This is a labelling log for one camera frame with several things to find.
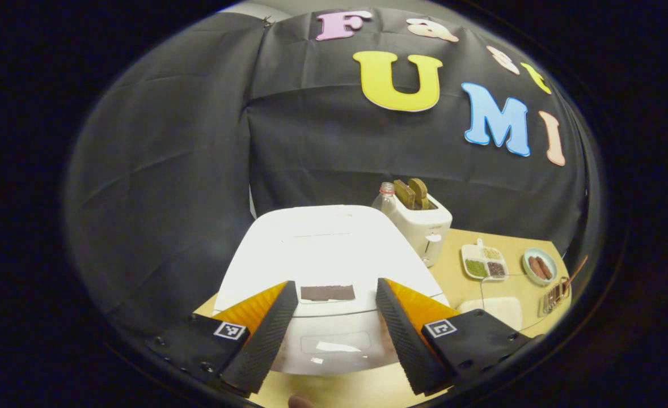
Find brown toast slice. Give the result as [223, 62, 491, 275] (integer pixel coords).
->
[408, 178, 430, 210]
[394, 180, 417, 210]

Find white divided bean dish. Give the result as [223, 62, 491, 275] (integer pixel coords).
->
[461, 239, 509, 282]

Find wire chopstick holder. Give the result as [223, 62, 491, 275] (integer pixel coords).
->
[540, 276, 571, 315]

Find clear plastic bottle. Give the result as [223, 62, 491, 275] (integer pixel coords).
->
[371, 182, 397, 216]

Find black backdrop cloth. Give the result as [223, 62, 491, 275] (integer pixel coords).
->
[65, 6, 590, 341]

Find pale green plate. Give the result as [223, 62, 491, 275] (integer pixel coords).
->
[522, 248, 558, 286]

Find white rice cooker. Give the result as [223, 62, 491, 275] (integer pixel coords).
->
[212, 205, 451, 376]

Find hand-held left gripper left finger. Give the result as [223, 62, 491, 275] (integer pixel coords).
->
[146, 280, 299, 397]

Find brown wooden spoon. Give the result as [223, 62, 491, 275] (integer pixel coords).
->
[561, 255, 589, 295]

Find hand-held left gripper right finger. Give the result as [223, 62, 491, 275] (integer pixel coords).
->
[375, 278, 530, 396]

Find white toaster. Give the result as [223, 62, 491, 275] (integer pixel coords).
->
[394, 193, 453, 267]

